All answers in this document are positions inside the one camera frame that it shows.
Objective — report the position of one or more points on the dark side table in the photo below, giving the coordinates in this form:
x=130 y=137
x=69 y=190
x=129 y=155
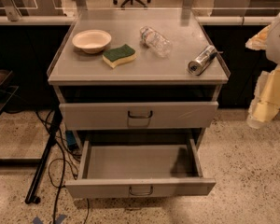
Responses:
x=6 y=92

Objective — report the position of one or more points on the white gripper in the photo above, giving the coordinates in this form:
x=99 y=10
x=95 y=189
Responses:
x=279 y=42

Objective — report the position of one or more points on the silver metal can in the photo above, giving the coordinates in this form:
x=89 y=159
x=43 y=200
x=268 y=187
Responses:
x=202 y=61

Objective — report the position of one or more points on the green yellow sponge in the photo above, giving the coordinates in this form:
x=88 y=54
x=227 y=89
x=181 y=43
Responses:
x=120 y=55

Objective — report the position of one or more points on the white paper bowl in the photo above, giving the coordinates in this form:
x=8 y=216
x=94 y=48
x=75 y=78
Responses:
x=91 y=41

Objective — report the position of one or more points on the grey drawer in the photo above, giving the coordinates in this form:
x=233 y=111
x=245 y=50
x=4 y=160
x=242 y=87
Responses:
x=122 y=116
x=139 y=165

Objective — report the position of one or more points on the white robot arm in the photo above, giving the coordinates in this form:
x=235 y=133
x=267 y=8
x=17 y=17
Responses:
x=272 y=53

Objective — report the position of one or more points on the black tripod stand leg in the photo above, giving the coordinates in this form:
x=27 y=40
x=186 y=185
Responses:
x=53 y=129

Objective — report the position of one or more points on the grey drawer cabinet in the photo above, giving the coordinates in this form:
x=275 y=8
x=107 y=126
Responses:
x=78 y=77

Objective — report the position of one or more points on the clear plastic water bottle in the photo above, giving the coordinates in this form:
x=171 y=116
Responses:
x=157 y=42

